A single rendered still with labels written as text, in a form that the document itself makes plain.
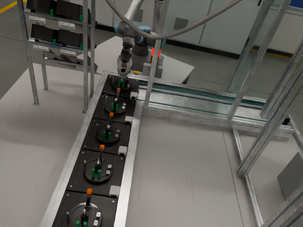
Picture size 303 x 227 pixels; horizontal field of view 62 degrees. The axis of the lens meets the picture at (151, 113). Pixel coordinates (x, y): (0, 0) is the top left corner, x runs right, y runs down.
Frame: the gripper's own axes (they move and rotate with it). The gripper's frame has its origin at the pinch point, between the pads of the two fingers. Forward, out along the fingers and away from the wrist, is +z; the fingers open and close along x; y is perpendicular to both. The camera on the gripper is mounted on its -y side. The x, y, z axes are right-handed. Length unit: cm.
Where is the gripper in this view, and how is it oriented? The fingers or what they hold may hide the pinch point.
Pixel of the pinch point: (122, 72)
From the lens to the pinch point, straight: 174.1
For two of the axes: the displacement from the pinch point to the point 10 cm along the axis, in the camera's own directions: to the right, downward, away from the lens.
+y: -0.6, 0.2, 10.0
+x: -9.8, -1.6, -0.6
